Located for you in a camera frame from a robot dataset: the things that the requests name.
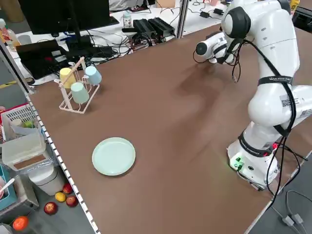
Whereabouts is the orange fruit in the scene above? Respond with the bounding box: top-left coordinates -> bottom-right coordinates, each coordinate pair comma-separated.
12,215 -> 30,232

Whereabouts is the aluminium frame post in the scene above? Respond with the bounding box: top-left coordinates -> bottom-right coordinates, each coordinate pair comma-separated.
175,0 -> 190,39

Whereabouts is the slanted aluminium frame bar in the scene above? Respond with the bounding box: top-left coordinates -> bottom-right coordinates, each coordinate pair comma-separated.
0,39 -> 35,95

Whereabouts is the pale green cup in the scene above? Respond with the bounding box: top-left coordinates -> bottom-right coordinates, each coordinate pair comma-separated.
70,81 -> 90,104

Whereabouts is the black monitor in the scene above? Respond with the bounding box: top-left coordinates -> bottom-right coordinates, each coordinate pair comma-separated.
18,0 -> 120,53

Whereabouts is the pale green plate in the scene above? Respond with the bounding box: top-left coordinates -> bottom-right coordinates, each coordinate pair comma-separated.
92,137 -> 137,176

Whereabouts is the yellow cup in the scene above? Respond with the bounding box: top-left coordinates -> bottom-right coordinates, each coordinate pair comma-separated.
59,67 -> 77,89

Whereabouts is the white bin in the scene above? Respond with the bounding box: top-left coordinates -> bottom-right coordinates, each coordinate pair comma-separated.
26,165 -> 66,196

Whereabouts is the orange juice bottle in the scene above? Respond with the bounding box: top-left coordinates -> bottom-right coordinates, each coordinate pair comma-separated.
0,19 -> 22,47

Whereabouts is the grey cable adapter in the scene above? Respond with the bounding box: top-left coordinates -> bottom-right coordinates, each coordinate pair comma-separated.
282,214 -> 295,226
292,213 -> 305,225

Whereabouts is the cardboard box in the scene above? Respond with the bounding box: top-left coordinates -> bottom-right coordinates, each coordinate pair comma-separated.
156,0 -> 176,8

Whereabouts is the small printed white bottle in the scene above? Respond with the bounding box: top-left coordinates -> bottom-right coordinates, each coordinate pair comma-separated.
122,12 -> 134,29

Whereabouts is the black laptop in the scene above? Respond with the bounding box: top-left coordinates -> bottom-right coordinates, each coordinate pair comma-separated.
16,39 -> 75,80

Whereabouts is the grey cup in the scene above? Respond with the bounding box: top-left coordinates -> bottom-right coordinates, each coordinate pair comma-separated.
17,34 -> 32,46

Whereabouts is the white plastic basket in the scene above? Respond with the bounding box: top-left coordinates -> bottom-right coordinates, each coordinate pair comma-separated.
0,103 -> 41,142

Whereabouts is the black base cable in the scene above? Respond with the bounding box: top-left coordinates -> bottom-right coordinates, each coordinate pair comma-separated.
267,136 -> 309,217

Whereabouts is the translucent plastic box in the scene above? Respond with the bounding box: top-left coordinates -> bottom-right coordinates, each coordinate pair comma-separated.
1,133 -> 47,172

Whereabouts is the black power adapter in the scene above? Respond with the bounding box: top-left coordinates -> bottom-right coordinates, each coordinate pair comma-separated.
148,17 -> 176,36
133,19 -> 157,38

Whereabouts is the pink wire cup rack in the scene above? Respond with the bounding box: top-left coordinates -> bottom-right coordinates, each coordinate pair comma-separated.
58,56 -> 100,115

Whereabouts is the light blue cup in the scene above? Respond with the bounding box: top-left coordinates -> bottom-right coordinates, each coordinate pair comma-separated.
84,65 -> 102,86

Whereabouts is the blue plastic basket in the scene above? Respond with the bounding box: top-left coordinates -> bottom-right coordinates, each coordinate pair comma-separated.
0,163 -> 18,212

